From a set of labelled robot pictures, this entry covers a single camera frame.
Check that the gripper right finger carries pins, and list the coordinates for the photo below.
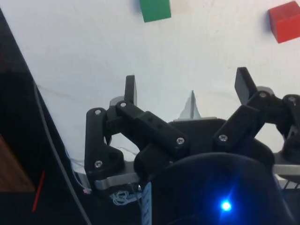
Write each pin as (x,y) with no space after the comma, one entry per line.
(246,122)

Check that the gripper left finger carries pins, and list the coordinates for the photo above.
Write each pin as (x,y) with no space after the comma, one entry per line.
(150,124)

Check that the red cube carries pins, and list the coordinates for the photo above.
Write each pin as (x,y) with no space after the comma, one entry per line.
(287,23)

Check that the green cube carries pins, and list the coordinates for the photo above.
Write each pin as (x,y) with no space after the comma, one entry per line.
(155,9)

